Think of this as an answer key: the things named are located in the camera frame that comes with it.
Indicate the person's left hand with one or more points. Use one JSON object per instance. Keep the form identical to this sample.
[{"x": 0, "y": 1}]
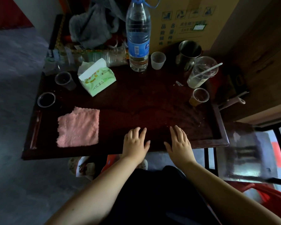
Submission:
[{"x": 134, "y": 147}]

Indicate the person's right hand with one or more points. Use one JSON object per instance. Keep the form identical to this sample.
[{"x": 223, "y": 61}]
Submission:
[{"x": 181, "y": 149}]

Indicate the person's right little finger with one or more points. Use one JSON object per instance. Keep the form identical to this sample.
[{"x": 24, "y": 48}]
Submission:
[{"x": 189, "y": 143}]

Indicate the person's right thumb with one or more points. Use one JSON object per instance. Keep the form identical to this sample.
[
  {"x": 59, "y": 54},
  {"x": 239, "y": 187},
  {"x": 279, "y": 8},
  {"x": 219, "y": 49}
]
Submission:
[{"x": 168, "y": 147}]

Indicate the person's left little finger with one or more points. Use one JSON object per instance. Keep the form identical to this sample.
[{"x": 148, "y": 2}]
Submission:
[{"x": 125, "y": 138}]

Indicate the person's left thumb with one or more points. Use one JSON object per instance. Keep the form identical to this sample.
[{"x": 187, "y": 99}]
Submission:
[{"x": 147, "y": 145}]

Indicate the person's left middle finger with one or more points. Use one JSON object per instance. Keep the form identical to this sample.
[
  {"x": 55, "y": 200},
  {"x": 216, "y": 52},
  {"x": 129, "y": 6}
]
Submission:
[{"x": 136, "y": 133}]

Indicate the person's right middle finger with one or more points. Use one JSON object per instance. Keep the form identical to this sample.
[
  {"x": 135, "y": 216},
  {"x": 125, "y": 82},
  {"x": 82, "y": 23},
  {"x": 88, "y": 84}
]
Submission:
[{"x": 179, "y": 133}]

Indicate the person's right forearm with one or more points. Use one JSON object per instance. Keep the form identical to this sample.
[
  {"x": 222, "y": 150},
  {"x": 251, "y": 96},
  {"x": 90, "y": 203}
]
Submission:
[{"x": 224, "y": 194}]

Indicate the person's left forearm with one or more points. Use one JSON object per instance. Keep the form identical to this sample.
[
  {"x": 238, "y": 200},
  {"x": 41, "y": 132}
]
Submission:
[{"x": 100, "y": 192}]

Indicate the white perforated slipper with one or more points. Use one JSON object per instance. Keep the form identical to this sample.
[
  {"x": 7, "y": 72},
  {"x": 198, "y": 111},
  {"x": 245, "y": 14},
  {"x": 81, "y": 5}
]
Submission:
[
  {"x": 144, "y": 164},
  {"x": 78, "y": 167}
]

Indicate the orange packet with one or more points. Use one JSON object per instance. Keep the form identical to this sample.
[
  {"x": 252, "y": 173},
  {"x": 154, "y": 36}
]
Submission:
[{"x": 109, "y": 162}]

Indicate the small cup with amber liquid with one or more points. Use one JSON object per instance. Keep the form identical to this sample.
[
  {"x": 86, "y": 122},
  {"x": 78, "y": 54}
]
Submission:
[{"x": 198, "y": 97}]

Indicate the pink microfibre cloth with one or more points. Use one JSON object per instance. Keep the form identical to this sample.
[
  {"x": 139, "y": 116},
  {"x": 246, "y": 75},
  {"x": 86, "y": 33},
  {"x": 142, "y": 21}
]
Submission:
[{"x": 79, "y": 127}]

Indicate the small clear wrapper scrap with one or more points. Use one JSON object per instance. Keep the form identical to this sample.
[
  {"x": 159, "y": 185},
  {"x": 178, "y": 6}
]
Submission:
[{"x": 179, "y": 83}]

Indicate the person's black trousers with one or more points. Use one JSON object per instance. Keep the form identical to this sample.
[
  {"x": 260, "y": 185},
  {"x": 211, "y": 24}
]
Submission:
[{"x": 154, "y": 199}]

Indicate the dark wooden chair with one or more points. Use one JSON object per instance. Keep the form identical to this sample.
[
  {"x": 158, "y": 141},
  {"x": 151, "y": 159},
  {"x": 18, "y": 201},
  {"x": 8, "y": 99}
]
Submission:
[{"x": 248, "y": 152}]

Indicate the large clear plastic cup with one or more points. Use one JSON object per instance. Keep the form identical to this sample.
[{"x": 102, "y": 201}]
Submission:
[{"x": 201, "y": 72}]

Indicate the green tissue pack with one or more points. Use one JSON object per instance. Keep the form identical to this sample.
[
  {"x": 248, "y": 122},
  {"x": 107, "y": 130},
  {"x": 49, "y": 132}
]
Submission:
[{"x": 97, "y": 79}]

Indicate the white plastic straw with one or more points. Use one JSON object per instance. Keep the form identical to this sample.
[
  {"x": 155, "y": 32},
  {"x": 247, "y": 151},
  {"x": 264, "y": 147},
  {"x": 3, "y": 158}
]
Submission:
[{"x": 208, "y": 70}]

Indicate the small translucent white cup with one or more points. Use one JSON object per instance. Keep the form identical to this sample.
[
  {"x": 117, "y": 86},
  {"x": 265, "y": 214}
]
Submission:
[{"x": 158, "y": 60}]

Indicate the stainless steel mug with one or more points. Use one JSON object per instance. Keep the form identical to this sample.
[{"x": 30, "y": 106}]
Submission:
[{"x": 188, "y": 55}]

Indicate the empty clear plastic bottle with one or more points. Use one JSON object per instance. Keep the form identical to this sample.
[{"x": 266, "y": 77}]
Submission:
[{"x": 107, "y": 59}]

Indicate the small clear plastic cup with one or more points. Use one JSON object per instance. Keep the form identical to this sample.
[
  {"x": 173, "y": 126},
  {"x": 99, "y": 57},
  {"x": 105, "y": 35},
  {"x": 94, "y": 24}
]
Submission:
[{"x": 65, "y": 80}]

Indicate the dark cup with metal rim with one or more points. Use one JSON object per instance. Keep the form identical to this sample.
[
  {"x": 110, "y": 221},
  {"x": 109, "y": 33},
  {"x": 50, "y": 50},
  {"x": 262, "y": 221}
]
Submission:
[{"x": 46, "y": 100}]

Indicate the reddish stick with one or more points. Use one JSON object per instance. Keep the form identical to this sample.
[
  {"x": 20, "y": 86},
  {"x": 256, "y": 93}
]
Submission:
[{"x": 35, "y": 130}]

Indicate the red plastic stool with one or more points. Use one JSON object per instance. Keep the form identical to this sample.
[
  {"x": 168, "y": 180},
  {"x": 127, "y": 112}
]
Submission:
[{"x": 269, "y": 196}]

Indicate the clear water bottle blue label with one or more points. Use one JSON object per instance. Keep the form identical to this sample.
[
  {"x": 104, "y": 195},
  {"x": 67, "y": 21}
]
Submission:
[{"x": 138, "y": 35}]

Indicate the brown cardboard box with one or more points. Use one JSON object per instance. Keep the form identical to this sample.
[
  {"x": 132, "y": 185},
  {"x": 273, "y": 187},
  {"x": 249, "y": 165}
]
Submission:
[{"x": 189, "y": 23}]

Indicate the wooden cabinet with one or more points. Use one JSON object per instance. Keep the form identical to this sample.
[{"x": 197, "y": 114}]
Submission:
[{"x": 260, "y": 56}]

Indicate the grey cloth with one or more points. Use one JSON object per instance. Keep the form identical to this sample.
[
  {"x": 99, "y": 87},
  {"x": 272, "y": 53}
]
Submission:
[{"x": 91, "y": 26}]

